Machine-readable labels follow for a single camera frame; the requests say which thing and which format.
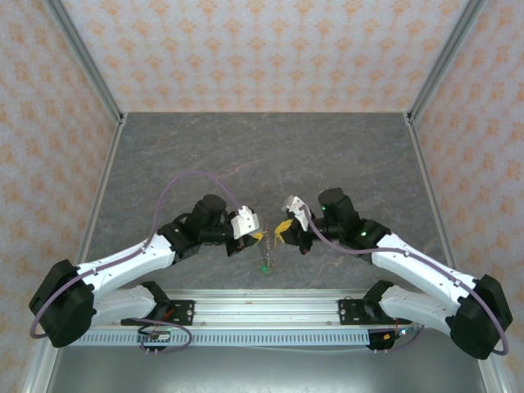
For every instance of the aluminium frame post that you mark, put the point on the aluminium frame post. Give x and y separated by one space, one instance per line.
85 61
443 61

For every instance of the green key tag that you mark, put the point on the green key tag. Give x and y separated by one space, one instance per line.
265 269

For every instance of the small controller board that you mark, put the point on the small controller board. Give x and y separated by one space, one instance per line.
389 336
157 336

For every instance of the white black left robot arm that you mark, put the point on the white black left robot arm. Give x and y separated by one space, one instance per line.
127 262

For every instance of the aluminium table edge rail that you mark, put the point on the aluminium table edge rail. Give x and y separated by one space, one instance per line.
102 192
430 192

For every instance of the grey metal shelf panel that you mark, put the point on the grey metal shelf panel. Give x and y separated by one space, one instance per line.
266 372

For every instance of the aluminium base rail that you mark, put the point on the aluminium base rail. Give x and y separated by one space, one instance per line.
266 307

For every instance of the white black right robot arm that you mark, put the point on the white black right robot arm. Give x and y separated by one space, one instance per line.
413 266

